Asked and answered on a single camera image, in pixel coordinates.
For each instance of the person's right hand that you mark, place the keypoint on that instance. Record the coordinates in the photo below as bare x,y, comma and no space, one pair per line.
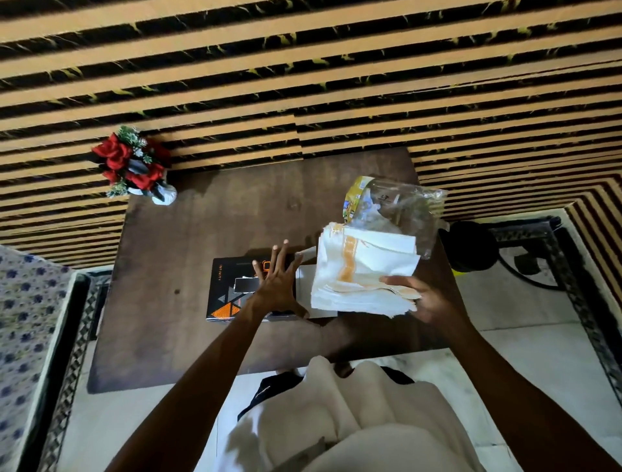
432,302

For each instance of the person's left hand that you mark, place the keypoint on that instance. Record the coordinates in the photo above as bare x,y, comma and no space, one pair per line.
277,289

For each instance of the person's left middle finger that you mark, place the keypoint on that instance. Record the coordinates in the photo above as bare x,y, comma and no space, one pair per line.
284,257

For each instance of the person's left thumb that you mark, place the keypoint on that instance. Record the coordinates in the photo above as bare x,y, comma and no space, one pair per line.
300,310

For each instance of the person's right thumb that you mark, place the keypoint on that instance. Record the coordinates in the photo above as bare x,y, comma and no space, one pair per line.
396,281

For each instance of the person's left little finger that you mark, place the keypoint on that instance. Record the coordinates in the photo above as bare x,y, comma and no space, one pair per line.
260,272

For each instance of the person's right forearm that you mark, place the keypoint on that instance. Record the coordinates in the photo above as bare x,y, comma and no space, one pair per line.
515,394

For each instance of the person's left forearm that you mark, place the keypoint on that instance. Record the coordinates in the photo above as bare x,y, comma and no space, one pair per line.
194,389

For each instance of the white paper sheet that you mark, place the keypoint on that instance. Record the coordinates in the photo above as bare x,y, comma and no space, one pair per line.
305,291

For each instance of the black box orange triangles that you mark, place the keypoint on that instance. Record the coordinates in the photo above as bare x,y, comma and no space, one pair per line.
223,291

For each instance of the clear plastic bag yellow label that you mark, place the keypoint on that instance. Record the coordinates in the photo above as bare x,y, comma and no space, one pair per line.
393,209

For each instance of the black round stool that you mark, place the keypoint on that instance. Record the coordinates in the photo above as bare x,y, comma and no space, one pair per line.
469,245

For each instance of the person's white garment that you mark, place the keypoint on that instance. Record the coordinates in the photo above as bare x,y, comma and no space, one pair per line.
350,418

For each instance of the red flower bouquet white vase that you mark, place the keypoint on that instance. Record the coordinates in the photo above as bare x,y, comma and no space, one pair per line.
133,165

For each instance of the black patterned rug border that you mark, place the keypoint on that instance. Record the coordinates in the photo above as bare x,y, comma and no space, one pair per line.
573,287

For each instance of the blue floral white cloth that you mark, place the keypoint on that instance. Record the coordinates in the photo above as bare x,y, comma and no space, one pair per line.
26,350

